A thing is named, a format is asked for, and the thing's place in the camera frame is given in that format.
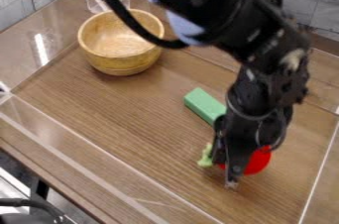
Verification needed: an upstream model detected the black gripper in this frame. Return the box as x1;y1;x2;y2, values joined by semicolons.
208;92;295;190

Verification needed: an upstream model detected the red plush fruit green leaf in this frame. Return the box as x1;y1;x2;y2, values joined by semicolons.
197;143;271;175

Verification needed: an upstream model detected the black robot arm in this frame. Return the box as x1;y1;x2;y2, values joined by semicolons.
102;0;311;187

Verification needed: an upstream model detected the green rectangular block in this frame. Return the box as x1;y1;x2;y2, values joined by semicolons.
184;88;226;125

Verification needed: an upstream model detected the wooden bowl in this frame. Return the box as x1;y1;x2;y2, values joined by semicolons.
77;11;161;76

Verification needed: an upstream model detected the black metal table leg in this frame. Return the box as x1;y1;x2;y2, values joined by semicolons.
34;179;49;199

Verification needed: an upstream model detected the clear acrylic tray wall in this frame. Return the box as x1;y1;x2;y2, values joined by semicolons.
0;0;339;224

